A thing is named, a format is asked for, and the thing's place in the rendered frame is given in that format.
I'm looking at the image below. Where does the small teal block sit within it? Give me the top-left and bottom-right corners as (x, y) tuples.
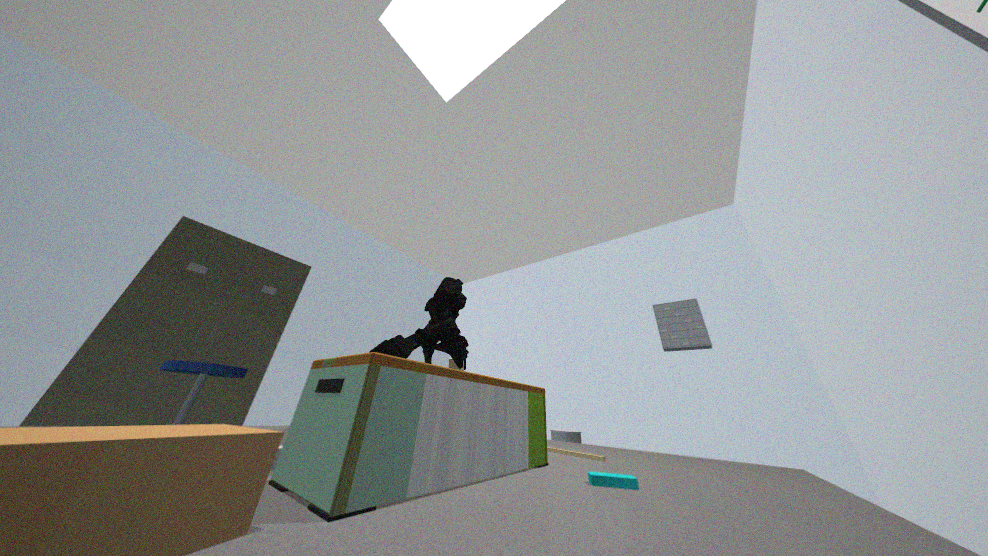
(588, 472), (639, 489)

